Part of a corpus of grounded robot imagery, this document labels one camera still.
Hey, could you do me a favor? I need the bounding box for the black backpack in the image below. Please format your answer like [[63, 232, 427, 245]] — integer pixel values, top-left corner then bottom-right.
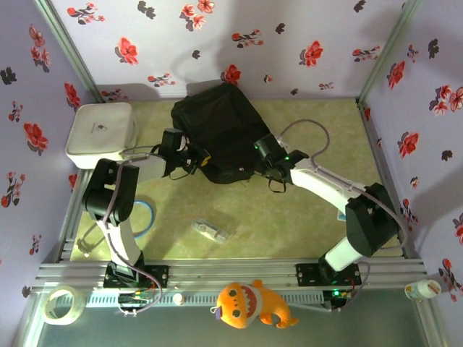
[[170, 82, 286, 193]]

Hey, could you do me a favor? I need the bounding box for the clear plastic package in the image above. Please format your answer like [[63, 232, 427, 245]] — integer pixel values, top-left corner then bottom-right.
[[190, 216, 231, 244]]

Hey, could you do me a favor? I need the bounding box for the white storage box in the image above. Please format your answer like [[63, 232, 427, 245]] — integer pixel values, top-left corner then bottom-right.
[[64, 102, 138, 170]]

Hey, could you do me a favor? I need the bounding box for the orange shark plush toy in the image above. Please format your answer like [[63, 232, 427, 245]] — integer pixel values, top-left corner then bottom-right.
[[209, 278, 300, 330]]

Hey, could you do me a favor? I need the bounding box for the small controller board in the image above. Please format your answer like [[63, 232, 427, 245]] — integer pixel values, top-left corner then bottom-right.
[[118, 291, 152, 316], [323, 288, 354, 314]]

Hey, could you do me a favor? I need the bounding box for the clear tape roll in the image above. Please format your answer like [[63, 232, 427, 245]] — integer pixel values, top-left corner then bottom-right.
[[43, 285, 86, 325]]

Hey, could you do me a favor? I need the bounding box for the white bottle yellow label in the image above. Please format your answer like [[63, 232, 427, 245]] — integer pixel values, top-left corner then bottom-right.
[[404, 278, 442, 301]]

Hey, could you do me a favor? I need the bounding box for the left arm grey cable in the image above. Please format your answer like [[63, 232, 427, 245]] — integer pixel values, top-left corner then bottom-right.
[[77, 143, 189, 317]]

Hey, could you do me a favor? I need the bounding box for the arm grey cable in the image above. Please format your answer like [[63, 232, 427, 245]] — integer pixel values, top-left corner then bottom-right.
[[77, 143, 189, 317], [278, 118, 409, 314]]

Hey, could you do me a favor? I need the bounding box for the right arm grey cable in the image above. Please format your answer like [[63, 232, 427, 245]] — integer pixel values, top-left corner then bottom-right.
[[278, 118, 409, 314]]

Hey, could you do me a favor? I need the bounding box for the blue ring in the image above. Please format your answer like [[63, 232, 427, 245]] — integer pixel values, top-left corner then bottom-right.
[[132, 200, 157, 240]]

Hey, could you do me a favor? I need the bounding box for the aluminium frame beam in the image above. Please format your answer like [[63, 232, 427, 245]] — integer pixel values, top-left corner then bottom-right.
[[30, 258, 428, 290]]

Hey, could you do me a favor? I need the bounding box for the aluminium side rail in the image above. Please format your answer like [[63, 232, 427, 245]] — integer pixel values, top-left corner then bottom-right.
[[356, 97, 422, 260], [57, 168, 92, 262]]

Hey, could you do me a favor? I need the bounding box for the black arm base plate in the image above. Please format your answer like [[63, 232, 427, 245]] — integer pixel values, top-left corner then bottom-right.
[[295, 262, 362, 288], [103, 265, 170, 289]]

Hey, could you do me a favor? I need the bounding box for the aluminium corner post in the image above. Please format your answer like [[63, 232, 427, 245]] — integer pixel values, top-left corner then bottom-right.
[[356, 0, 424, 106], [34, 0, 106, 104]]

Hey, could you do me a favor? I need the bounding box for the white slotted cable duct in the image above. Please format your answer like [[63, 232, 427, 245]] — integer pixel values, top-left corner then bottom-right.
[[85, 291, 325, 308]]

